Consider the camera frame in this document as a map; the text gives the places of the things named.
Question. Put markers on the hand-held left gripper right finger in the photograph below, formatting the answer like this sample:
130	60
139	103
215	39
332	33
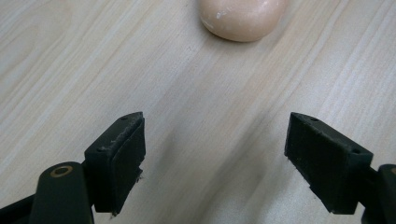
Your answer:
327	165

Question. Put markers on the beige egg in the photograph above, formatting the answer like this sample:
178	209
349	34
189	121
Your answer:
242	18

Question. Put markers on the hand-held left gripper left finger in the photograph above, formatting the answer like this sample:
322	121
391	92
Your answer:
115	165

